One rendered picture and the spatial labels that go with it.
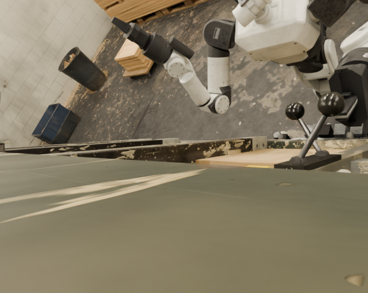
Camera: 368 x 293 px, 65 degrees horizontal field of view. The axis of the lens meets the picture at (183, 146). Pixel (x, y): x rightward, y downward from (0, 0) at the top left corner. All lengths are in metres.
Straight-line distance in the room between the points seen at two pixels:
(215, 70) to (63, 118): 4.12
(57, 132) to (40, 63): 1.62
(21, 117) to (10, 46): 1.23
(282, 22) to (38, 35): 5.53
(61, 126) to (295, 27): 4.44
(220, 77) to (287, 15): 0.34
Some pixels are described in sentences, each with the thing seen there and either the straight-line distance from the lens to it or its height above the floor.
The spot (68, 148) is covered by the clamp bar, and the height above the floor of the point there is 1.45.
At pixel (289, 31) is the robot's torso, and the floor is 1.30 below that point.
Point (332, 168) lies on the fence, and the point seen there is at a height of 1.40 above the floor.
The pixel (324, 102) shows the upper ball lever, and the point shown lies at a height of 1.55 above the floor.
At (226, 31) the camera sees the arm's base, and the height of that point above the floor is 1.34.
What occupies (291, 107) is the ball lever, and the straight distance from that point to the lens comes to 0.63.
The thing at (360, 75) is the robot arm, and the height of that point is 1.46.
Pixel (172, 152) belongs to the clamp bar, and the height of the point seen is 1.40.
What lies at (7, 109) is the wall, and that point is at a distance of 5.95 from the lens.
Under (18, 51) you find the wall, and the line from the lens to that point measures 6.10.
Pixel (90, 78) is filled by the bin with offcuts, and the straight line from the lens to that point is 5.29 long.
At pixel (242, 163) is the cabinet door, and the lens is 0.80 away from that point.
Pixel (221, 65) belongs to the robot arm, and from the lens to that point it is 1.21.
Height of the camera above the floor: 1.92
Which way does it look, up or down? 40 degrees down
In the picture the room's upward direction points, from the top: 51 degrees counter-clockwise
